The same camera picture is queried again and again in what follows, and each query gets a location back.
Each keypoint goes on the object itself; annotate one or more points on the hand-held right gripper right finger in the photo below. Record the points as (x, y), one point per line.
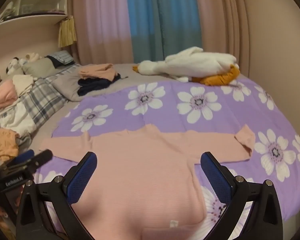
(215, 177)

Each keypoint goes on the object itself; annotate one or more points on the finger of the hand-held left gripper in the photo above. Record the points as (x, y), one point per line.
(42, 157)
(22, 158)

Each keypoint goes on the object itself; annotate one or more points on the white goose plush toy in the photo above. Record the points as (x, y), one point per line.
(190, 63)

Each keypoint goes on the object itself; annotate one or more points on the pink knit sweater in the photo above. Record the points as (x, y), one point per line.
(145, 170)

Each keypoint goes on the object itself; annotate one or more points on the black and white plush toy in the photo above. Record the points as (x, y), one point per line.
(13, 66)

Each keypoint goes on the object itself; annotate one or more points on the pink curtain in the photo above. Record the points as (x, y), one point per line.
(100, 22)
(222, 22)

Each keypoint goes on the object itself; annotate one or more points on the folded peach garment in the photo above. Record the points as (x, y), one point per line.
(96, 71)

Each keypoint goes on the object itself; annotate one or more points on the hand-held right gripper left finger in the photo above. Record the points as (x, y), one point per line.
(81, 177)

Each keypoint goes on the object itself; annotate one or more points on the grey pillow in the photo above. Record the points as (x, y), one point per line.
(38, 67)
(68, 87)

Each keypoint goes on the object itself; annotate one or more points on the crumpled pink garment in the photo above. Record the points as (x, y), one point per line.
(3, 96)

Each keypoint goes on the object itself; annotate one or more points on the crumpled orange garment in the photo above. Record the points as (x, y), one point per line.
(7, 142)

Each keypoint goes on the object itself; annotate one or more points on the plaid quilt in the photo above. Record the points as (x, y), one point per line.
(37, 100)

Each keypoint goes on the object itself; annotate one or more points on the beige plush toy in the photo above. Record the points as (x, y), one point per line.
(33, 56)

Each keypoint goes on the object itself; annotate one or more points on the purple floral blanket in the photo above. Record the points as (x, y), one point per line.
(170, 112)

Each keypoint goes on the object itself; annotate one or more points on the navy garment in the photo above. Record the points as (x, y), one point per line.
(95, 86)

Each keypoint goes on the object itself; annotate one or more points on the yellow hanging cloth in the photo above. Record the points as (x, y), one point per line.
(67, 33)

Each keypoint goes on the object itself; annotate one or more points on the white shelf unit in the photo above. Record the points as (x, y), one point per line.
(32, 2)

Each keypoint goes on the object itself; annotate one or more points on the blue curtain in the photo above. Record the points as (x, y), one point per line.
(165, 20)

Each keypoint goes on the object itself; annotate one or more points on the cream garment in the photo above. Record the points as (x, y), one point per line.
(23, 83)

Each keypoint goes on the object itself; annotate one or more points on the striped pillow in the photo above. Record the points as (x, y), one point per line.
(62, 57)

